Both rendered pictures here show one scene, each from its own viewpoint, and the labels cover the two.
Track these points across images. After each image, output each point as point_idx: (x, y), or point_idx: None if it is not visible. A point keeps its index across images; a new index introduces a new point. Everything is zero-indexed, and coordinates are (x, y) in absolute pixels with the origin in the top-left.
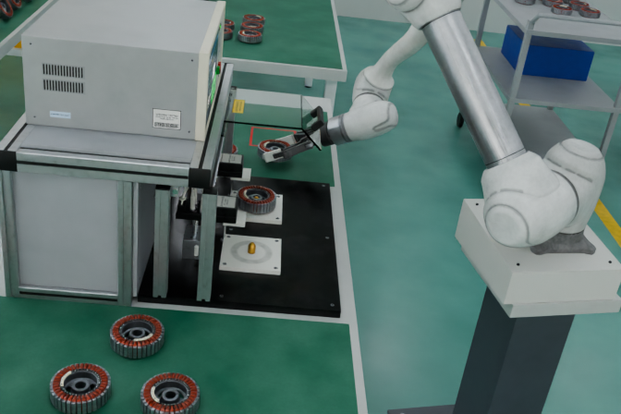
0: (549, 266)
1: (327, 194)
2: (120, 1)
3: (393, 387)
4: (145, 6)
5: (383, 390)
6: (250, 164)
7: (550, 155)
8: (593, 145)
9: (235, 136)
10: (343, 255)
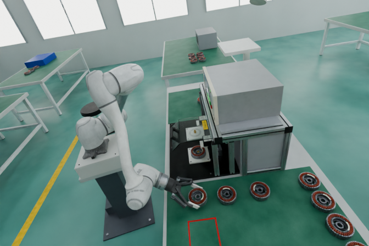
0: (107, 137)
1: (171, 172)
2: (252, 82)
3: (150, 238)
4: (240, 81)
5: (154, 235)
6: (209, 195)
7: (94, 121)
8: (77, 122)
9: (227, 227)
10: (167, 146)
